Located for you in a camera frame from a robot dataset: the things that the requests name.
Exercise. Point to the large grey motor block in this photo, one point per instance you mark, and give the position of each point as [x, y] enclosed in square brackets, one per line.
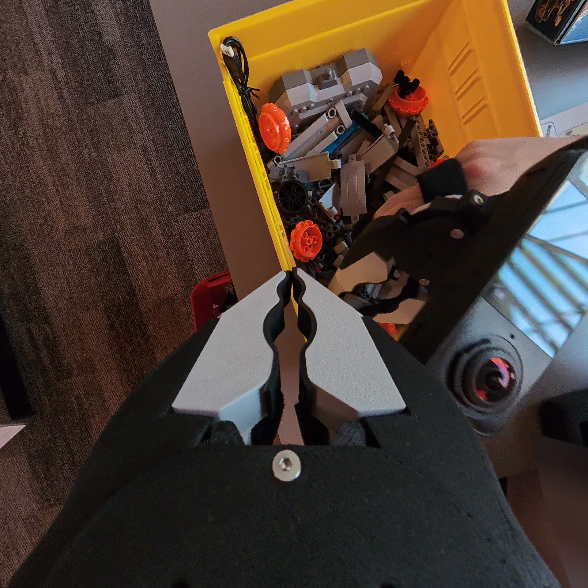
[298, 92]

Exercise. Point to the large orange gear wheel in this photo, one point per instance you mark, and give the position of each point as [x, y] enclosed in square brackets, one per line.
[438, 161]

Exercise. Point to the small orange gear wheel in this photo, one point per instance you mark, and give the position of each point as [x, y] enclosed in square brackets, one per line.
[296, 234]
[273, 128]

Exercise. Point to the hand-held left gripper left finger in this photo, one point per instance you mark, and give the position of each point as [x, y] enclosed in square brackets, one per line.
[229, 363]

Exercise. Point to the red case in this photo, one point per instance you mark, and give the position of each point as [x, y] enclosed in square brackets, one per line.
[206, 294]

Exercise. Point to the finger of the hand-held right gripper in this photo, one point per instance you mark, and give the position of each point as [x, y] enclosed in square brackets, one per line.
[409, 310]
[363, 268]

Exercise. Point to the person's right hand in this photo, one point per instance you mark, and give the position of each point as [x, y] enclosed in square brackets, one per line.
[505, 160]

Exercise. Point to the black spoked wheel rim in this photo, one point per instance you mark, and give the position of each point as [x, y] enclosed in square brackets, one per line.
[294, 196]

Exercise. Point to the white paper strip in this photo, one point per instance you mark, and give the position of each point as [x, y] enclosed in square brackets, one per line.
[9, 434]

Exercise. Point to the blue product box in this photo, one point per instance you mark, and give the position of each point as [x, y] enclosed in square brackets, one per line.
[551, 18]

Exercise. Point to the dark grey connector piece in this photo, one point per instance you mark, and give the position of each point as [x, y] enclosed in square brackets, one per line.
[374, 291]

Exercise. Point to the orange wheel with black pins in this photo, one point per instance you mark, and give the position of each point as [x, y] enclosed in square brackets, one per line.
[409, 104]

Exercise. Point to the pile of building pieces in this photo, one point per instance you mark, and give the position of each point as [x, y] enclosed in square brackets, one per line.
[353, 183]

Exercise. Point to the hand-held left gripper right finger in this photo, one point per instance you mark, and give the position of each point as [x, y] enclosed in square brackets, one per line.
[353, 363]

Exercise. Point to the yellow plastic bin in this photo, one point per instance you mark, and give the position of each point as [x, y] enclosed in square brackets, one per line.
[459, 46]

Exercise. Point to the orange connector piece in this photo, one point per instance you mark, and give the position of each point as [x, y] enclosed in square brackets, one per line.
[388, 327]

